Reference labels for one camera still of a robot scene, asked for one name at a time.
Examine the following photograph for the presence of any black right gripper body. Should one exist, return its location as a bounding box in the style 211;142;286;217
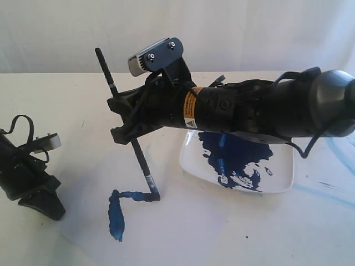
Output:
135;82;239;132

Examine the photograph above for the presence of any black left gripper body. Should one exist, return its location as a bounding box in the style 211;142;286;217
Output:
1;135;61;200

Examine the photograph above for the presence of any black paintbrush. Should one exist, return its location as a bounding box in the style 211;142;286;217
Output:
95;47;160;202

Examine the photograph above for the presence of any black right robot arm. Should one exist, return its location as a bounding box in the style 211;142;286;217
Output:
108;68;354;144

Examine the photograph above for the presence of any white paper sheet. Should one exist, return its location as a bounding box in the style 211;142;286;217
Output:
56;151;227;265

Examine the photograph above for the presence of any white square paint plate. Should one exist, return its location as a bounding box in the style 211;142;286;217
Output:
179;131;293;194

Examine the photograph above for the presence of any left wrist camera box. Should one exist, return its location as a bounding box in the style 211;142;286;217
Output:
29;133;62;154

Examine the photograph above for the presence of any black left camera cable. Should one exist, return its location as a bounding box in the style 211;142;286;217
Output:
0;114;49;170

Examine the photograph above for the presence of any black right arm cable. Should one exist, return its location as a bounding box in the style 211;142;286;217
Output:
210;66;333;160

